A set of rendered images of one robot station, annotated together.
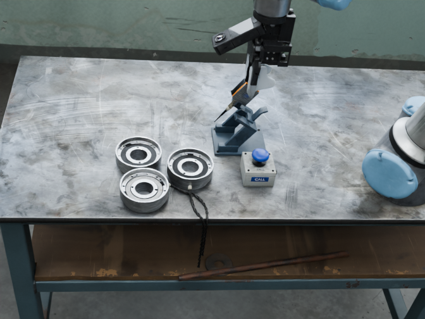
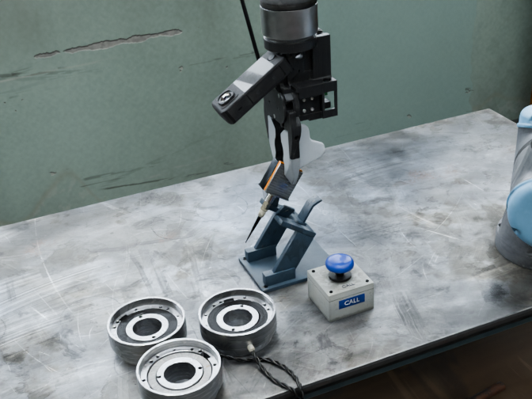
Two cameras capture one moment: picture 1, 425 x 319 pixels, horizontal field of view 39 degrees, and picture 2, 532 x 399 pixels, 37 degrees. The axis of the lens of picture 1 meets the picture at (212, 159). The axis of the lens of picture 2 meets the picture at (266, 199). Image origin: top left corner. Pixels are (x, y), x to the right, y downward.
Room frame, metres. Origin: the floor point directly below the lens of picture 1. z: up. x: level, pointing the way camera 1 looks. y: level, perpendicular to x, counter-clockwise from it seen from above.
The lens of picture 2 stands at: (0.14, 0.16, 1.49)
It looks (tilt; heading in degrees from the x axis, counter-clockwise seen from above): 29 degrees down; 349
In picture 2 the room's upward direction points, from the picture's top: 4 degrees counter-clockwise
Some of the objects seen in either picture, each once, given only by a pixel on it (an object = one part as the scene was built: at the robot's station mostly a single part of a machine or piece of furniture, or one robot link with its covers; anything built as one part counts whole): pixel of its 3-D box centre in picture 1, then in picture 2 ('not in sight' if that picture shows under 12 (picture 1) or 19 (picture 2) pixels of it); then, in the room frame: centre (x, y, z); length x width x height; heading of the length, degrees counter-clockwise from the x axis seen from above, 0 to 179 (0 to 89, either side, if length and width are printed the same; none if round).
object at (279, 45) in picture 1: (269, 36); (297, 77); (1.13, -0.09, 1.10); 0.09 x 0.08 x 0.12; 100
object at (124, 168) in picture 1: (138, 157); (148, 332); (1.01, 0.17, 0.82); 0.10 x 0.10 x 0.04
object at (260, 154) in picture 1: (259, 160); (340, 273); (1.02, -0.11, 0.85); 0.04 x 0.04 x 0.05
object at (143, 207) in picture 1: (143, 191); (180, 378); (0.90, 0.14, 0.82); 0.10 x 0.10 x 0.04
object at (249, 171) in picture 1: (260, 168); (343, 286); (1.02, -0.11, 0.82); 0.08 x 0.07 x 0.05; 100
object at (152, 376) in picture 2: (143, 191); (180, 378); (0.90, 0.14, 0.82); 0.08 x 0.08 x 0.02
